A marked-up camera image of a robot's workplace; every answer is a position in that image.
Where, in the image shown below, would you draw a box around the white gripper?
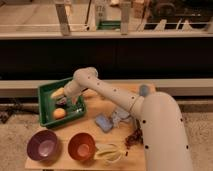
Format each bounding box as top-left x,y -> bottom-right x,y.
51,80 -> 84,107

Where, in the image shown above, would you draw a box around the orange apple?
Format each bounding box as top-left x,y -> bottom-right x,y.
53,108 -> 66,120

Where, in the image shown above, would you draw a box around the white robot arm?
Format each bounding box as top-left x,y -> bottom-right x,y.
51,67 -> 194,171

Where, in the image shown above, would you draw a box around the green plastic tray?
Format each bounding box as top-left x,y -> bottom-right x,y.
38,77 -> 86,128

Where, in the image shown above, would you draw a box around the purple bowl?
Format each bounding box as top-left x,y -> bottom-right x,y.
26,130 -> 60,162

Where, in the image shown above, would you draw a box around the blue sponge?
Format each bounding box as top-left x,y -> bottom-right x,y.
95,114 -> 113,133

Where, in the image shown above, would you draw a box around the orange bowl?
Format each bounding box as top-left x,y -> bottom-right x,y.
68,133 -> 96,162

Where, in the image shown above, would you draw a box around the grey crumpled cloth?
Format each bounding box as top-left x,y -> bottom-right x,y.
111,107 -> 132,127

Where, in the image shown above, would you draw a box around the yellow banana bunch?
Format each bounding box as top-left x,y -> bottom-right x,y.
94,143 -> 128,163

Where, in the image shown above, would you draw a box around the dark red grapes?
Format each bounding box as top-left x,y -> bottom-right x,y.
125,128 -> 143,149

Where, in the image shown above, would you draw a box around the green box in background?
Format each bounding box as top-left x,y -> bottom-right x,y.
97,20 -> 121,30

